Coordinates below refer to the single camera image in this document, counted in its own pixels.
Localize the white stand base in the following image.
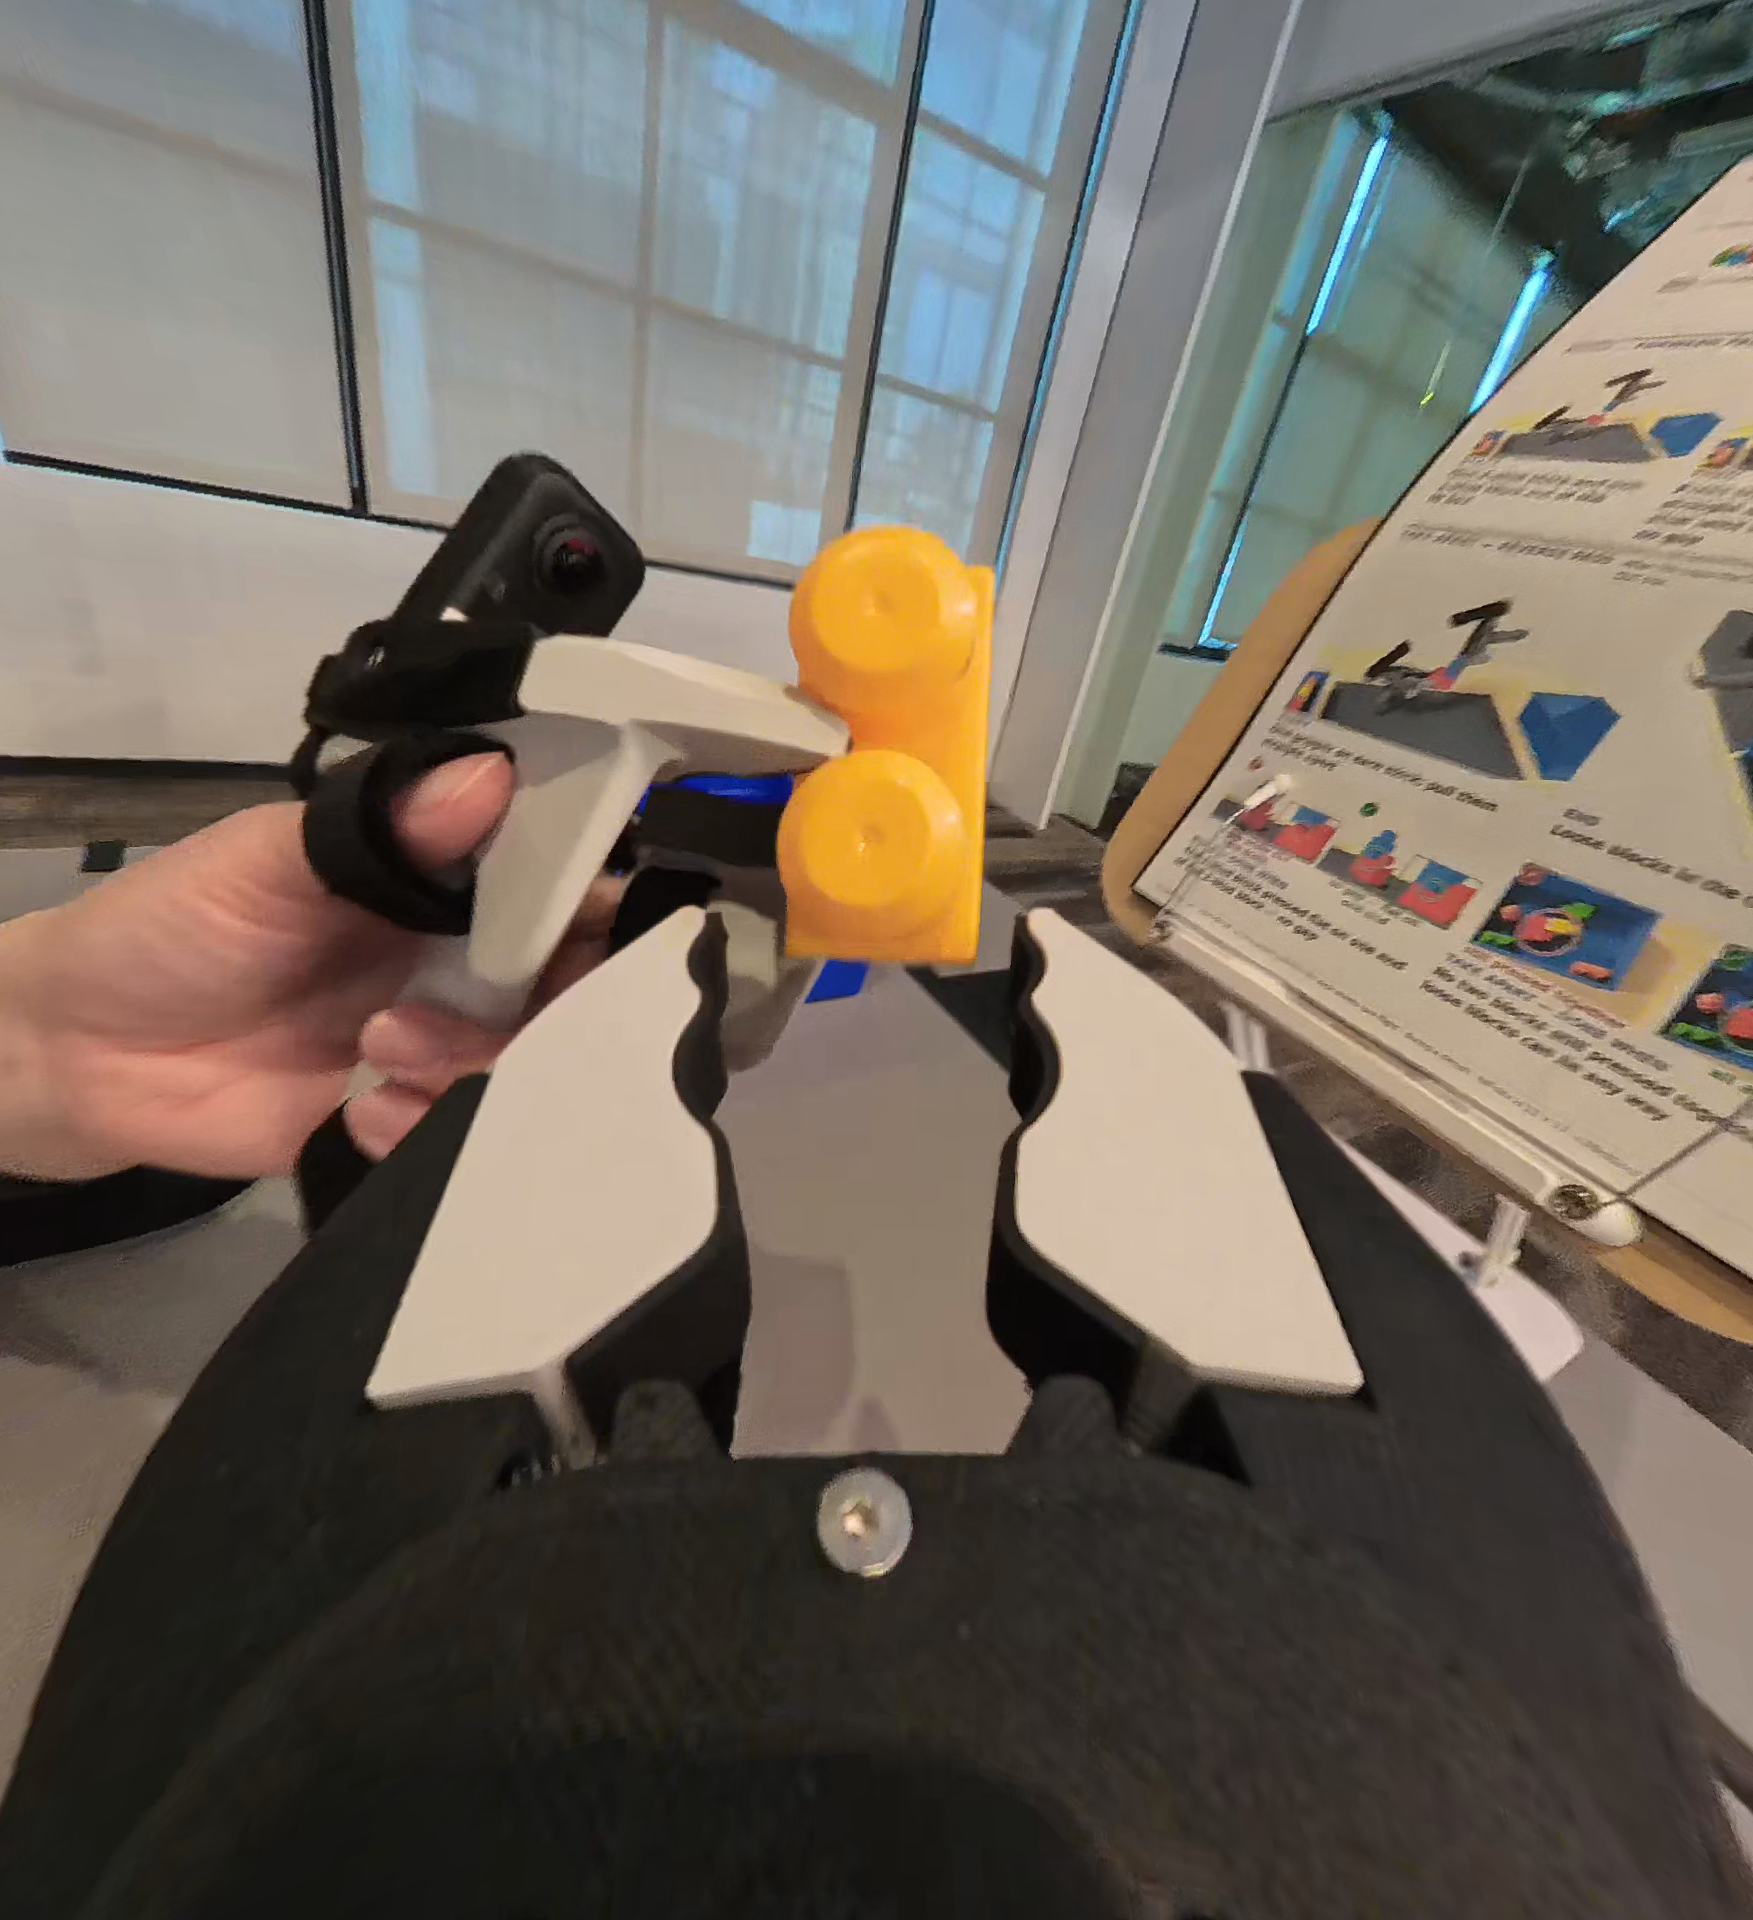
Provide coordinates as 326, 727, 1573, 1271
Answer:
1334, 1140, 1586, 1381

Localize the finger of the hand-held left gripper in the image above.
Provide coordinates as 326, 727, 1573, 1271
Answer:
517, 635, 856, 763
617, 802, 819, 1074

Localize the wooden display board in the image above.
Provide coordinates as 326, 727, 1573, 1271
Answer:
1102, 516, 1753, 1359

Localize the person's left hand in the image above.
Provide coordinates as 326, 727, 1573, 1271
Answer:
0, 753, 518, 1187

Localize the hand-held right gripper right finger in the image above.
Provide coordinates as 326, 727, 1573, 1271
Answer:
988, 905, 1368, 1453

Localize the black armrest pad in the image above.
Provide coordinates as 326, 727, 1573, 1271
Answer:
0, 1170, 260, 1287

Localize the narrow side window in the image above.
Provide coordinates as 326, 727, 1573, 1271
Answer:
1161, 112, 1553, 654

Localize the instruction poster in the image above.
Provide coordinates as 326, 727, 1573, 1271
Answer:
1133, 140, 1753, 1306

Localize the blue plastic bin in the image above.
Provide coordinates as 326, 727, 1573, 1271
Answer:
652, 772, 878, 1003

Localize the yellow two-stud block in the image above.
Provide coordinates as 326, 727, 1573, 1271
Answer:
774, 523, 999, 963

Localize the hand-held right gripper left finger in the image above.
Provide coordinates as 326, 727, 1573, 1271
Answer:
362, 903, 752, 1447

